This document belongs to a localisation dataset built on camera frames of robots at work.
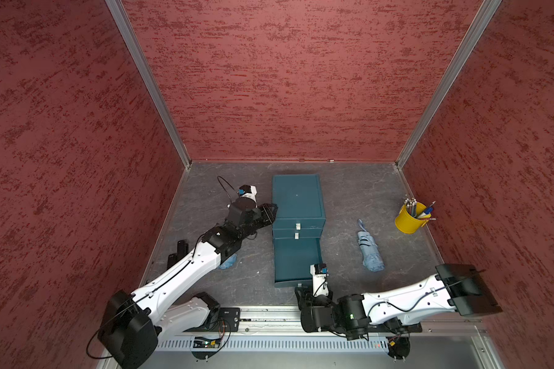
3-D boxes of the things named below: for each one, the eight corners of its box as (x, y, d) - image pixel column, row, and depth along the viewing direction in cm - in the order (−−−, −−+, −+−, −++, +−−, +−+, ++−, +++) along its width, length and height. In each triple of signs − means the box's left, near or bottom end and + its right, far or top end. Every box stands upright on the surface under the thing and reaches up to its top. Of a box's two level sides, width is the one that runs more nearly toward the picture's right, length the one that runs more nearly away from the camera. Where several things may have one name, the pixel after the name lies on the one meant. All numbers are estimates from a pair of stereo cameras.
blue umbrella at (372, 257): (364, 271, 86) (367, 268, 83) (353, 224, 100) (356, 219, 97) (381, 271, 86) (385, 268, 83) (368, 224, 100) (371, 219, 97)
